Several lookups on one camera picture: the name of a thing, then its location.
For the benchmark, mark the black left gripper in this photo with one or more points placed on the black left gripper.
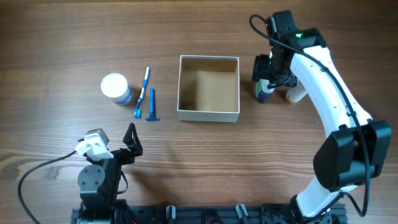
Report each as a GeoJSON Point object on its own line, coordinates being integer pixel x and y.
{"type": "Point", "coordinates": [128, 157]}

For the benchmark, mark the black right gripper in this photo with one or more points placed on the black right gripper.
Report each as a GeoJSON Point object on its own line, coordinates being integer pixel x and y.
{"type": "Point", "coordinates": [259, 71]}

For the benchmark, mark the dark blue spray bottle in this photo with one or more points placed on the dark blue spray bottle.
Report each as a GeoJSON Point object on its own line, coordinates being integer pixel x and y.
{"type": "Point", "coordinates": [262, 93]}

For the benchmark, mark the blue white toothbrush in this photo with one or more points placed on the blue white toothbrush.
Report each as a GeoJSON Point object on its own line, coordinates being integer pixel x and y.
{"type": "Point", "coordinates": [137, 111]}

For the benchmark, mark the white amber tube bottle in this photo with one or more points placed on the white amber tube bottle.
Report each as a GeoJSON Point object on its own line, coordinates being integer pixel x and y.
{"type": "Point", "coordinates": [296, 93]}

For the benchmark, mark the white cotton swab tub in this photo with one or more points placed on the white cotton swab tub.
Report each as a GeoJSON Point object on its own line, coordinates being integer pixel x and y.
{"type": "Point", "coordinates": [116, 88]}

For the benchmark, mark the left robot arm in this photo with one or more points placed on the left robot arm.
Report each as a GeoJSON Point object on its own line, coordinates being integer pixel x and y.
{"type": "Point", "coordinates": [99, 183]}

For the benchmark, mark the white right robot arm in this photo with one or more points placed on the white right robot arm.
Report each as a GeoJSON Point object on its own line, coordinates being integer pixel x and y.
{"type": "Point", "coordinates": [355, 147]}

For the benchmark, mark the blue disposable razor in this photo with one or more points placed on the blue disposable razor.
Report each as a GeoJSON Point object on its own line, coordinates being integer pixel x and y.
{"type": "Point", "coordinates": [152, 116]}

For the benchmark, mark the white cardboard box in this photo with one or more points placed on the white cardboard box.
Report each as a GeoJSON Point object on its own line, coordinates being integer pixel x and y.
{"type": "Point", "coordinates": [208, 88]}

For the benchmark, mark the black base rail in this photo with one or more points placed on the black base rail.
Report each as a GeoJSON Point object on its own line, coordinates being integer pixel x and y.
{"type": "Point", "coordinates": [265, 214]}

